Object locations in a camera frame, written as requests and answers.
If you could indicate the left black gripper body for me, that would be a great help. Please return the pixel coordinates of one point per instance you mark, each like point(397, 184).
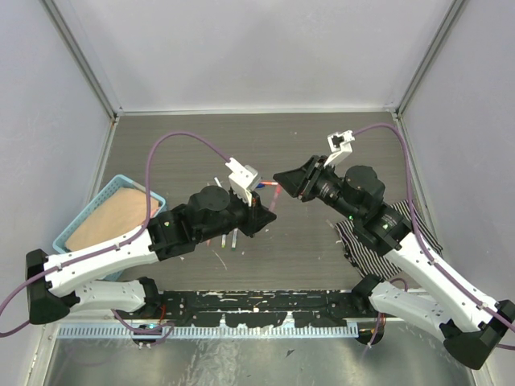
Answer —
point(250, 219)

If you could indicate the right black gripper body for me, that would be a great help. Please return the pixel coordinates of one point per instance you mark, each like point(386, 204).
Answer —
point(318, 179)

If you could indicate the white marker green end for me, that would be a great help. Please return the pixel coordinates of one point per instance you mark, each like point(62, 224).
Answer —
point(234, 240)

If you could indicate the pink highlighter pen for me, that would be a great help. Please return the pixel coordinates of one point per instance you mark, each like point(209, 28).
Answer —
point(275, 198)

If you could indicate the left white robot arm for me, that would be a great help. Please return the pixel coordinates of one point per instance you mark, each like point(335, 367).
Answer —
point(62, 283)

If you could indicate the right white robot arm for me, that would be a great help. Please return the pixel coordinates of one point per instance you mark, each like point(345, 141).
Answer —
point(468, 322)

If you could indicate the striped black white cloth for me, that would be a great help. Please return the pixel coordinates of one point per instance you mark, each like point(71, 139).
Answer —
point(366, 240)

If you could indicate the light blue plastic basket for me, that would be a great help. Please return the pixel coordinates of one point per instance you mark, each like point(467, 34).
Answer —
point(157, 205)

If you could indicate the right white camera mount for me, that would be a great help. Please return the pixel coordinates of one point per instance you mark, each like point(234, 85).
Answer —
point(340, 144)

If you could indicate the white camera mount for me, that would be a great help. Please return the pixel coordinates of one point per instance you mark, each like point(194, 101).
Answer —
point(340, 144)
point(243, 180)

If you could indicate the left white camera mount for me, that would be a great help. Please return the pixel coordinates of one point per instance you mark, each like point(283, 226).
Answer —
point(243, 180)

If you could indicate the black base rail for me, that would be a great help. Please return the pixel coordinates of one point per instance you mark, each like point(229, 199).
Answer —
point(253, 309)

